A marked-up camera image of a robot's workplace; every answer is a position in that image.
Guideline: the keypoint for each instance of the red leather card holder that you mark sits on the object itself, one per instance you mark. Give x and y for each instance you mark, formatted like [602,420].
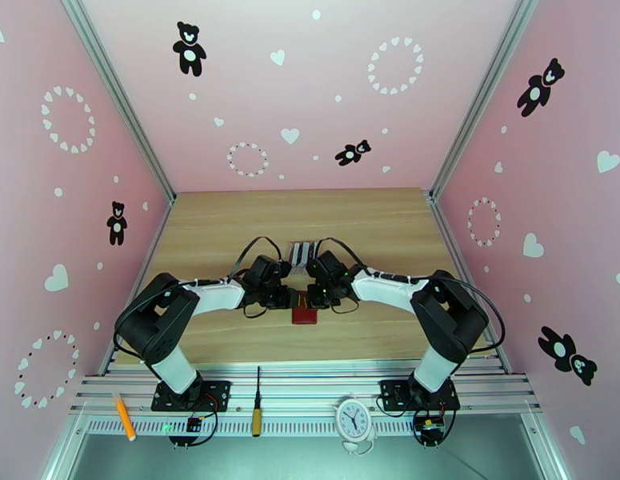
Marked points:
[304,317]

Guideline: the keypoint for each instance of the clear acrylic card stand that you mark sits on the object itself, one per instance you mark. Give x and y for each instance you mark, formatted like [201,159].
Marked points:
[291,266]

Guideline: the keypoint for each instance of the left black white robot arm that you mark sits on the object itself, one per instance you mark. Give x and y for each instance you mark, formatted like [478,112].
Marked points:
[214,296]

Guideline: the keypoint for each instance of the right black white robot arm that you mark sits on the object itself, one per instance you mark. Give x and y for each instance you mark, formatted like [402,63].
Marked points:
[389,288]

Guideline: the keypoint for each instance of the black card white border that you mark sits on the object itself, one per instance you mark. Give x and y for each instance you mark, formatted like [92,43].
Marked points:
[302,251]

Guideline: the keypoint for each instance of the white alarm clock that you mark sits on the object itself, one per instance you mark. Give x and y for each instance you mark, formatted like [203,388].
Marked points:
[353,418]

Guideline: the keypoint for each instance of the perforated metal strip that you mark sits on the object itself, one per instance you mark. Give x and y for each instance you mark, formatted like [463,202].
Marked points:
[299,426]

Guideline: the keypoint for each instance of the small black circuit board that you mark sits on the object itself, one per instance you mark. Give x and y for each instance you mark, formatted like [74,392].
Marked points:
[193,424]

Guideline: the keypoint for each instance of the black yellow connector module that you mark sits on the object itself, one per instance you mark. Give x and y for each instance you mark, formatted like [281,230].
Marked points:
[429,427]

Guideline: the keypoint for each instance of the orange marker pen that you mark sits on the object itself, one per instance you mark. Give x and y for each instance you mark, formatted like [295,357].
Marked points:
[124,416]

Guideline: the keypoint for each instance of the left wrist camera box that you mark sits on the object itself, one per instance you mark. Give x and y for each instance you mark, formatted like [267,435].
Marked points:
[267,268]

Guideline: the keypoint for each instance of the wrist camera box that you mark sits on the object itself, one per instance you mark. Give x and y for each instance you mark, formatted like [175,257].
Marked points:
[327,262]
[267,268]

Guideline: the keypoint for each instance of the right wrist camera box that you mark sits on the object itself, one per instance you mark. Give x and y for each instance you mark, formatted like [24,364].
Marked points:
[327,262]

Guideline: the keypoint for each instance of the aluminium rail base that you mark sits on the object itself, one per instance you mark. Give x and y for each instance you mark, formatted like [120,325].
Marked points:
[299,388]

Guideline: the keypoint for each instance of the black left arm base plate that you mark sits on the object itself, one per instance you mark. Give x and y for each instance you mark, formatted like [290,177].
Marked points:
[217,393]

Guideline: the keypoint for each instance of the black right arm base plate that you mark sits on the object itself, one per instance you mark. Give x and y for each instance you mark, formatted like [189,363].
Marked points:
[392,393]

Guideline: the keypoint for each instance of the aluminium frame post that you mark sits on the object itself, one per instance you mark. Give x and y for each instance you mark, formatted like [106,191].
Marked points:
[483,93]
[122,98]

